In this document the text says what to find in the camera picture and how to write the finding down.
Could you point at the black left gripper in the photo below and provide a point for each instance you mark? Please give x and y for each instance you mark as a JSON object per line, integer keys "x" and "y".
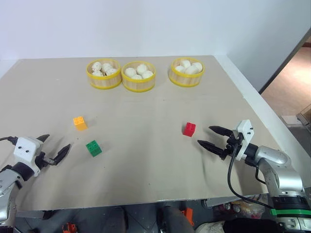
{"x": 40, "y": 159}

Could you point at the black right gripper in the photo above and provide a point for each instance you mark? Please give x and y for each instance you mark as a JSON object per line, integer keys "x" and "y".
{"x": 232, "y": 145}

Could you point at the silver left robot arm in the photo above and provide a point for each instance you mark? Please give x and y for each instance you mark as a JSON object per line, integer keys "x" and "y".
{"x": 7, "y": 179}

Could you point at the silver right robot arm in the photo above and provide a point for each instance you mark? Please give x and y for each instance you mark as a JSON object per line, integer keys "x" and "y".
{"x": 281, "y": 170}

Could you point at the red toy brick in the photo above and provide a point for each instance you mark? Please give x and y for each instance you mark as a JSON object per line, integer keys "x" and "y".
{"x": 189, "y": 129}

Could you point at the orange toy brick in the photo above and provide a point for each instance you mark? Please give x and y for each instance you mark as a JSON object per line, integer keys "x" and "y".
{"x": 80, "y": 123}

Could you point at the green toy brick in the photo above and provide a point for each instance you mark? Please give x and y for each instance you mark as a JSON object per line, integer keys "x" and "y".
{"x": 94, "y": 148}

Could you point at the bamboo steamer with yellow rims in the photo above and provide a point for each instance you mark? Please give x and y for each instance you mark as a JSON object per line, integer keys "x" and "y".
{"x": 185, "y": 78}
{"x": 138, "y": 85}

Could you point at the beige tablecloth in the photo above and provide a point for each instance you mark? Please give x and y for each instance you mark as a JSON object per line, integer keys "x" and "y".
{"x": 145, "y": 145}

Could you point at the plain white steamed bun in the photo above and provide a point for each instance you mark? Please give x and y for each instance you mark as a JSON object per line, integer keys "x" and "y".
{"x": 147, "y": 75}
{"x": 137, "y": 77}
{"x": 180, "y": 69}
{"x": 130, "y": 71}
{"x": 191, "y": 70}
{"x": 141, "y": 68}
{"x": 197, "y": 66}
{"x": 185, "y": 63}

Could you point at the bag of colourful items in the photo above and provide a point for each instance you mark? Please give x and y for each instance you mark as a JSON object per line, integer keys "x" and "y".
{"x": 245, "y": 207}

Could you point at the orange plastic part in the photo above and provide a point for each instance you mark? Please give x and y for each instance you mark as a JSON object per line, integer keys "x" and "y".
{"x": 188, "y": 214}
{"x": 70, "y": 227}

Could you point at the bamboo steamer with speckled buns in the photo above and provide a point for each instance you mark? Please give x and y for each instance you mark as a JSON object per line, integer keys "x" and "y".
{"x": 104, "y": 81}

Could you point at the speckled white steamed bun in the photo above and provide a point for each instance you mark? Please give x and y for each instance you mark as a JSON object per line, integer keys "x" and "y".
{"x": 111, "y": 71}
{"x": 96, "y": 65}
{"x": 96, "y": 72}
{"x": 106, "y": 66}

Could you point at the white shoe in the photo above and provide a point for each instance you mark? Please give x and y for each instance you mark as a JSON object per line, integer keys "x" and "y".
{"x": 210, "y": 227}

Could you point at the dark rounded shape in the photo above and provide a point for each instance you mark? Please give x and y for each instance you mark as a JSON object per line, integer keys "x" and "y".
{"x": 175, "y": 221}

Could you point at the cardboard box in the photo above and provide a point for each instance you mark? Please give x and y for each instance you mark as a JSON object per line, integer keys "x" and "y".
{"x": 305, "y": 115}

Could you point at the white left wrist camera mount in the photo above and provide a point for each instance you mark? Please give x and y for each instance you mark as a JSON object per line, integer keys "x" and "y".
{"x": 25, "y": 148}

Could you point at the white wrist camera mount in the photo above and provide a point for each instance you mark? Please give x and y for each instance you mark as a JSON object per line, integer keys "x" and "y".
{"x": 245, "y": 136}
{"x": 25, "y": 148}

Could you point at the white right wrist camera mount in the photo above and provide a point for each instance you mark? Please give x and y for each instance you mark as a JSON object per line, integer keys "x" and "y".
{"x": 245, "y": 136}

